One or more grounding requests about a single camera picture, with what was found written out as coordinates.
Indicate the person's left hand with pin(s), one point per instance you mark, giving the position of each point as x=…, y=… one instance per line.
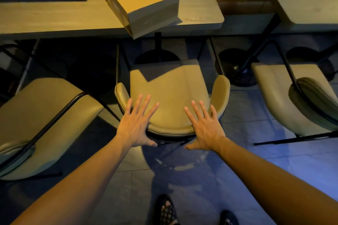
x=134, y=127

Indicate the person's right hand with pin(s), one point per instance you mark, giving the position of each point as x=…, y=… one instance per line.
x=207, y=131

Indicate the person's right thumb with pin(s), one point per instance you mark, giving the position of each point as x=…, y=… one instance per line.
x=190, y=146

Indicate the person's left thumb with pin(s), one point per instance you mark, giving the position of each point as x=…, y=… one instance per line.
x=151, y=142

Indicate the person's right middle finger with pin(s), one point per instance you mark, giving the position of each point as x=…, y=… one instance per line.
x=196, y=110

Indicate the person's left little finger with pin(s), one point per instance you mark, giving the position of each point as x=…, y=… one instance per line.
x=128, y=106

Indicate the person's left middle finger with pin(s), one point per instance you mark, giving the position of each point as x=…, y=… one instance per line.
x=145, y=104

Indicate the person's right little finger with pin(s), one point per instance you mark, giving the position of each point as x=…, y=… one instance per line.
x=214, y=113

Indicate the person's right forearm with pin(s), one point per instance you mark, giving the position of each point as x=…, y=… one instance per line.
x=269, y=185

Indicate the person's left forearm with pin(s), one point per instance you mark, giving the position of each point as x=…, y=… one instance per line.
x=79, y=188

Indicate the beige padded chair curved back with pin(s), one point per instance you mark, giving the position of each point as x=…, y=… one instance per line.
x=171, y=85

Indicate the black patterned shoe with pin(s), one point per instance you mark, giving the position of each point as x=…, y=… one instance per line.
x=228, y=219
x=166, y=213

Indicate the black table pedestal base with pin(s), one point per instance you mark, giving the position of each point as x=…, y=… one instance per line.
x=235, y=66
x=158, y=53
x=306, y=56

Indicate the beige padded chair black frame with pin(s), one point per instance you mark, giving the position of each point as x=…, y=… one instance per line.
x=34, y=108
x=274, y=90

